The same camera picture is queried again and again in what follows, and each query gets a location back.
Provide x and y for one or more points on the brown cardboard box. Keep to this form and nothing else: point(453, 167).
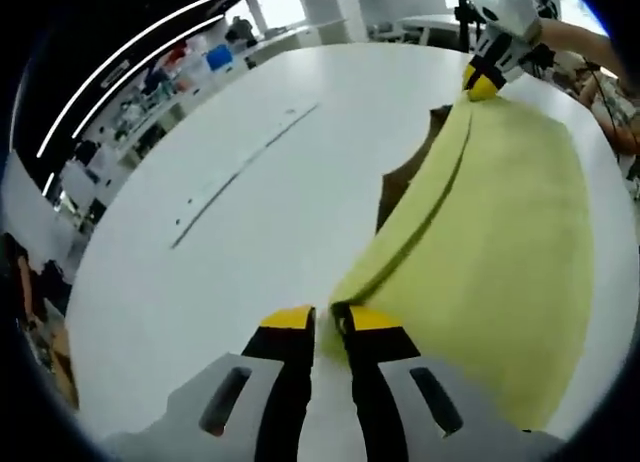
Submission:
point(65, 367)

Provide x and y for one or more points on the black tripod stand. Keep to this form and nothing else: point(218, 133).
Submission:
point(466, 17)

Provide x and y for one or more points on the blue plastic bin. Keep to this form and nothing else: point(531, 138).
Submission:
point(220, 59)

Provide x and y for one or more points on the ceiling air vent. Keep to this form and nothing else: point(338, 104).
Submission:
point(114, 75)

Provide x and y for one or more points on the white round table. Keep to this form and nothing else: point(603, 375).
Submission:
point(430, 24)

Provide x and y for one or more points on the white counter with cabinets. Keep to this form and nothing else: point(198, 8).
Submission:
point(150, 117)

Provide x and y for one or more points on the long curved ceiling light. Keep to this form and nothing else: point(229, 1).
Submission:
point(125, 49)

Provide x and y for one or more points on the short curved ceiling light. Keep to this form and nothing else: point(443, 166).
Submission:
point(140, 67)

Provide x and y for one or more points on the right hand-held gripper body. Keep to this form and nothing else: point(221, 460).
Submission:
point(510, 9)

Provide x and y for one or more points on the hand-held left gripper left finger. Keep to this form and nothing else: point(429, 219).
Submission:
point(285, 372)

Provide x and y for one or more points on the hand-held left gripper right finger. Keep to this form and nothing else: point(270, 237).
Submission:
point(380, 347)

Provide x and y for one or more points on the yellow garment with blue sleeve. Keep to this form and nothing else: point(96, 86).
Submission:
point(500, 232)

